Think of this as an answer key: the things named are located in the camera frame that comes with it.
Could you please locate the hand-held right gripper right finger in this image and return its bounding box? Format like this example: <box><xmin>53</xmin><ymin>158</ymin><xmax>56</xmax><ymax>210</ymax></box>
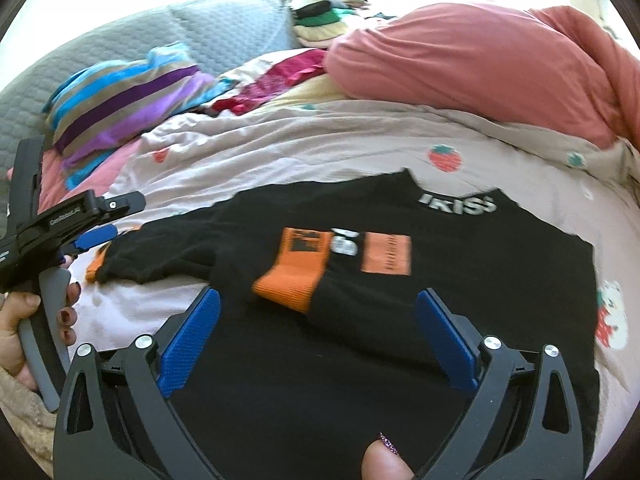
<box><xmin>415</xmin><ymin>288</ymin><xmax>599</xmax><ymax>480</ymax></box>

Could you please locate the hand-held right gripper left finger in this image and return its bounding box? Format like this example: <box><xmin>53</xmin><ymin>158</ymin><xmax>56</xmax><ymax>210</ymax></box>
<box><xmin>59</xmin><ymin>287</ymin><xmax>223</xmax><ymax>480</ymax></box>

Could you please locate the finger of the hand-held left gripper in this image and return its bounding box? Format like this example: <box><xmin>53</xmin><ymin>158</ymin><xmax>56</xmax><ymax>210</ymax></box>
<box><xmin>67</xmin><ymin>225</ymin><xmax>119</xmax><ymax>256</ymax></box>
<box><xmin>100</xmin><ymin>191</ymin><xmax>147</xmax><ymax>219</ymax></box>

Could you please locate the black sweater with orange cuffs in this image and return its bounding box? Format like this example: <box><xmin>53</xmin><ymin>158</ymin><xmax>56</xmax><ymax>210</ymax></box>
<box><xmin>85</xmin><ymin>169</ymin><xmax>601</xmax><ymax>480</ymax></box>

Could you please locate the person's left forearm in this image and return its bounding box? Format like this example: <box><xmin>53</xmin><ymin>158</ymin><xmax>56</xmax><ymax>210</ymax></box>
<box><xmin>0</xmin><ymin>365</ymin><xmax>62</xmax><ymax>463</ymax></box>

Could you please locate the pile of colourful clothes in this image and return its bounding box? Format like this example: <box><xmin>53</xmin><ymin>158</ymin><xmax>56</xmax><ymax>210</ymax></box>
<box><xmin>292</xmin><ymin>0</ymin><xmax>401</xmax><ymax>50</ymax></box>

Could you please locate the person's left hand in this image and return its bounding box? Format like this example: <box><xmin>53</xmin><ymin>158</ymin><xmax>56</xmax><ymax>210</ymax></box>
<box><xmin>0</xmin><ymin>254</ymin><xmax>82</xmax><ymax>395</ymax></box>

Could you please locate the person's right hand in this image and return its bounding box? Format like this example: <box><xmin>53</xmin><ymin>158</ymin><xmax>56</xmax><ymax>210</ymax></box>
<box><xmin>361</xmin><ymin>432</ymin><xmax>417</xmax><ymax>480</ymax></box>

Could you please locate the pink cloth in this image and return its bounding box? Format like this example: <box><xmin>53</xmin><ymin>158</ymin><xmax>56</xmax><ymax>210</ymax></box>
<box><xmin>39</xmin><ymin>142</ymin><xmax>143</xmax><ymax>208</ymax></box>

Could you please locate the striped cloth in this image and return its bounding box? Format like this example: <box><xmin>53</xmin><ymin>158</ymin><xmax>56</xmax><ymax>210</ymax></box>
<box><xmin>44</xmin><ymin>42</ymin><xmax>236</xmax><ymax>191</ymax></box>

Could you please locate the grey quilted cover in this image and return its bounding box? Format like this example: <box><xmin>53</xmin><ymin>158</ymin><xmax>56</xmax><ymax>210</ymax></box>
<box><xmin>0</xmin><ymin>0</ymin><xmax>301</xmax><ymax>171</ymax></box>

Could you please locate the red cloth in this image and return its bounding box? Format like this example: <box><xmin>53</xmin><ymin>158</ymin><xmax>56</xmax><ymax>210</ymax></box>
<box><xmin>210</xmin><ymin>49</ymin><xmax>331</xmax><ymax>116</ymax></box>

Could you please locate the pink quilt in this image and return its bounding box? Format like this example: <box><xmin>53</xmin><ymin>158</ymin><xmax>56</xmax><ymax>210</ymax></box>
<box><xmin>322</xmin><ymin>2</ymin><xmax>640</xmax><ymax>150</ymax></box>

